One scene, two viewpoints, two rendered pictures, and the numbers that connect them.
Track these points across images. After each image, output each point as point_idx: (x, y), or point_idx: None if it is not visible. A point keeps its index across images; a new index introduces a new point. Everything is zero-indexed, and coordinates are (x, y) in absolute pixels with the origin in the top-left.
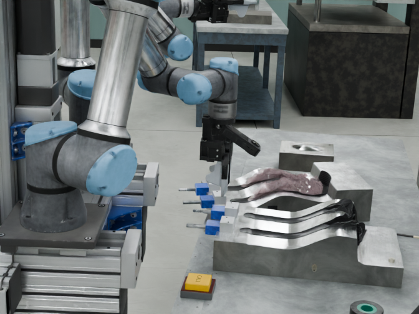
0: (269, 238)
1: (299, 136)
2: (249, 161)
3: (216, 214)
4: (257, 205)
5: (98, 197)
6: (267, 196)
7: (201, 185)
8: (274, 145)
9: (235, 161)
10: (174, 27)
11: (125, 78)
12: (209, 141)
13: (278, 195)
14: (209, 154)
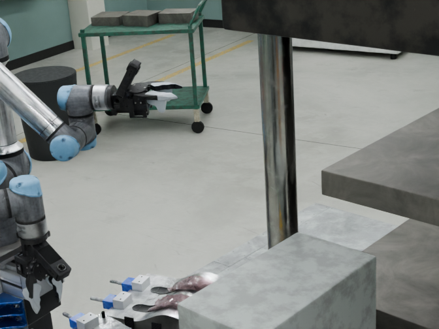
0: None
1: (364, 226)
2: (258, 252)
3: (72, 323)
4: (144, 318)
5: None
6: (157, 311)
7: (129, 281)
8: (317, 234)
9: (243, 249)
10: (58, 126)
11: None
12: (20, 257)
13: (162, 313)
14: (23, 269)
